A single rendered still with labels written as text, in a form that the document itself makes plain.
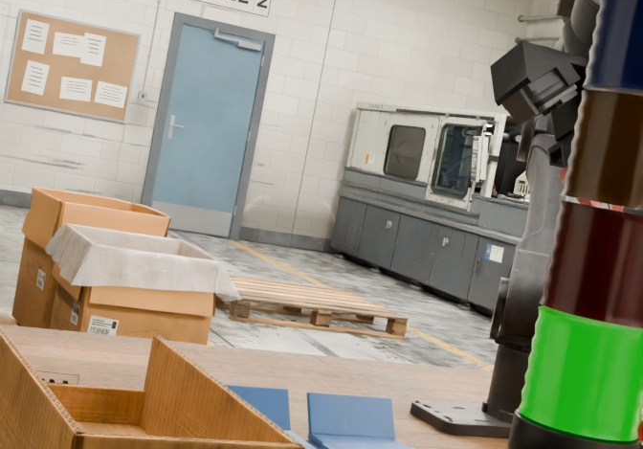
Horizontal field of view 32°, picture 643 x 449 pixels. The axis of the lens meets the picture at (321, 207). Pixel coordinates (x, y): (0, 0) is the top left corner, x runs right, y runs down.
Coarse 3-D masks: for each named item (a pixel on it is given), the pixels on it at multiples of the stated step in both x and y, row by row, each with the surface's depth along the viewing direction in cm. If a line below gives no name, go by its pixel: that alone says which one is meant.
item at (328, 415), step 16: (320, 400) 80; (336, 400) 80; (352, 400) 81; (368, 400) 82; (384, 400) 82; (320, 416) 79; (336, 416) 80; (352, 416) 81; (368, 416) 81; (384, 416) 82; (320, 432) 79; (336, 432) 79; (352, 432) 80; (368, 432) 81; (384, 432) 81; (336, 448) 76; (352, 448) 77; (368, 448) 77; (384, 448) 78; (400, 448) 79
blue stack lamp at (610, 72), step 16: (608, 0) 35; (624, 0) 34; (640, 0) 34; (608, 16) 34; (624, 16) 34; (640, 16) 34; (608, 32) 34; (624, 32) 34; (640, 32) 33; (592, 48) 35; (608, 48) 34; (624, 48) 34; (640, 48) 33; (592, 64) 35; (608, 64) 34; (624, 64) 34; (640, 64) 33; (592, 80) 35; (608, 80) 34; (624, 80) 34; (640, 80) 33
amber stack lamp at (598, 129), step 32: (608, 96) 34; (640, 96) 33; (576, 128) 35; (608, 128) 34; (640, 128) 33; (576, 160) 35; (608, 160) 34; (640, 160) 34; (576, 192) 35; (608, 192) 34; (640, 192) 34
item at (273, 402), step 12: (240, 396) 77; (252, 396) 78; (264, 396) 78; (276, 396) 79; (288, 396) 79; (264, 408) 78; (276, 408) 78; (288, 408) 79; (276, 420) 78; (288, 420) 78; (288, 432) 78
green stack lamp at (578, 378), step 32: (544, 320) 35; (576, 320) 34; (544, 352) 35; (576, 352) 34; (608, 352) 34; (640, 352) 34; (544, 384) 35; (576, 384) 34; (608, 384) 34; (640, 384) 34; (544, 416) 34; (576, 416) 34; (608, 416) 34; (640, 416) 35
